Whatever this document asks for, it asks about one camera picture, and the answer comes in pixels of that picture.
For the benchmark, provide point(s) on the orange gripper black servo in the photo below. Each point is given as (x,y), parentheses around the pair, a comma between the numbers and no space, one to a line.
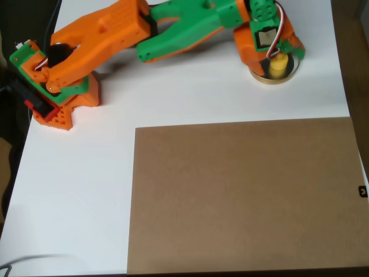
(244,52)

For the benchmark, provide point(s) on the small yellow plastic knob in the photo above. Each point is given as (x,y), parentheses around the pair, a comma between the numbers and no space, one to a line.
(278,66)

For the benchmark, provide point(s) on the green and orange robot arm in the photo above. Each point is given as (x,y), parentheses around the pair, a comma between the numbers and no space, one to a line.
(178,31)

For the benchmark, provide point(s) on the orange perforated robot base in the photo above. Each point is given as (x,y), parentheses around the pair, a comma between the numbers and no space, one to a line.
(86,92)

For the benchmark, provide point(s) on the round dish gold rim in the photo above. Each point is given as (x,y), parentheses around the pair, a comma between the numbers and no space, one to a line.
(274,81)

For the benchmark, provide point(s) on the brown fibreboard sheet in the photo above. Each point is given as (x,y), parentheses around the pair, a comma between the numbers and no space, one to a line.
(245,196)

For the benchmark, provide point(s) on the small black tag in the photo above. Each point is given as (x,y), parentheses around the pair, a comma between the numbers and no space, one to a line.
(362,191)

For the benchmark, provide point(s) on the red black electronics board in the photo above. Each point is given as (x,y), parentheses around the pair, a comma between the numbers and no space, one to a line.
(40,107)

